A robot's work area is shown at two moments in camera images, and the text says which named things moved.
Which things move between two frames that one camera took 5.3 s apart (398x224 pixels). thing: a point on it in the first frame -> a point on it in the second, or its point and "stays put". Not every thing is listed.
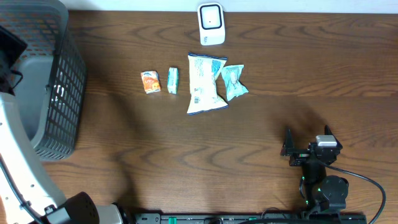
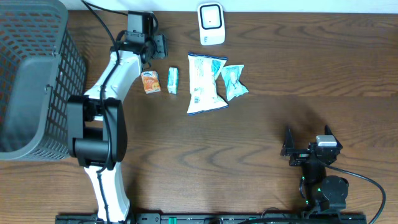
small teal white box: (173, 80) stays put
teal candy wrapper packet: (232, 74) stays put
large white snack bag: (204, 70) stays put
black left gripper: (7, 64) -> (160, 45)
